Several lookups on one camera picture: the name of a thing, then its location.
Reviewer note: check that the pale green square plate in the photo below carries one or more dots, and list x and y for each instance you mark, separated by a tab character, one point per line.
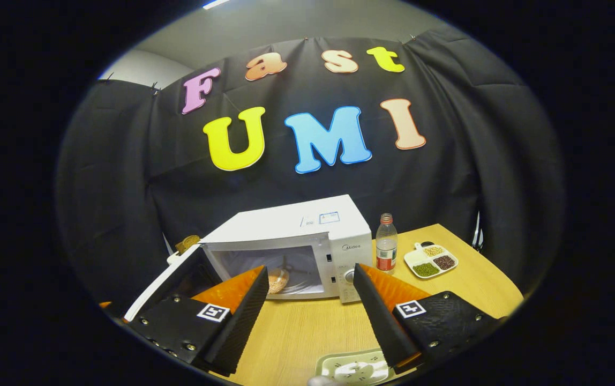
339	367

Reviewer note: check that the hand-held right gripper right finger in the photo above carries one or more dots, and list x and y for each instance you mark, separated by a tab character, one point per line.
377	316

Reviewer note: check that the long ceiling light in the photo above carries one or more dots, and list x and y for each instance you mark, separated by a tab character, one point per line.
215	4

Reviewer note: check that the white divided bean dish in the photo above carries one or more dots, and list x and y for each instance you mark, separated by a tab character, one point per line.
414	257

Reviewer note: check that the brown bread bun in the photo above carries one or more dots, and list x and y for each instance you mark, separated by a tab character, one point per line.
279	281

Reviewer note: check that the clear bottle red label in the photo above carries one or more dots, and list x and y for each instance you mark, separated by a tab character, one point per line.
386	241

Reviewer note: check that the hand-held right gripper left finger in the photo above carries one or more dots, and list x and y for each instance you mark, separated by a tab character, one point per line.
243	321

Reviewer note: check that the white toaster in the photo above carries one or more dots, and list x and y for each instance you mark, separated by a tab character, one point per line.
173	258

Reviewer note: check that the white microwave oven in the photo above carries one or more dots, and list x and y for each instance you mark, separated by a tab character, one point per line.
286	225

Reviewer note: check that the brown toast slice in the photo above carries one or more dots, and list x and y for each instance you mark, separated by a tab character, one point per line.
187	244

